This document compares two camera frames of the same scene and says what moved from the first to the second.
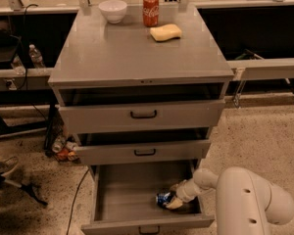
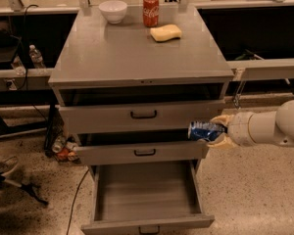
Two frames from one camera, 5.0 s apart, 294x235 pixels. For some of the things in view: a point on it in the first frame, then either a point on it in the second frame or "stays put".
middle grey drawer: x=141 y=152 stays put
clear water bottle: x=36 y=57 stays put
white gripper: x=185 y=192 to x=239 y=128
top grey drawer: x=115 y=117 stays put
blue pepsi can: x=163 y=198 to x=205 y=130
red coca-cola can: x=151 y=10 stays put
